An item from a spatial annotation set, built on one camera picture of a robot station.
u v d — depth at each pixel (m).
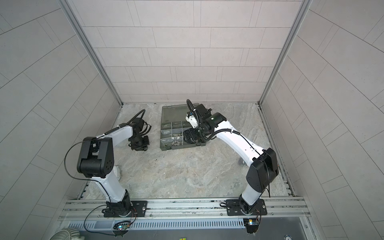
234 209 0.71
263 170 0.42
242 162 0.82
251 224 0.68
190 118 0.71
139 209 0.71
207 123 0.55
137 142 0.78
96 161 0.48
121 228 0.64
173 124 1.00
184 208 0.72
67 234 0.59
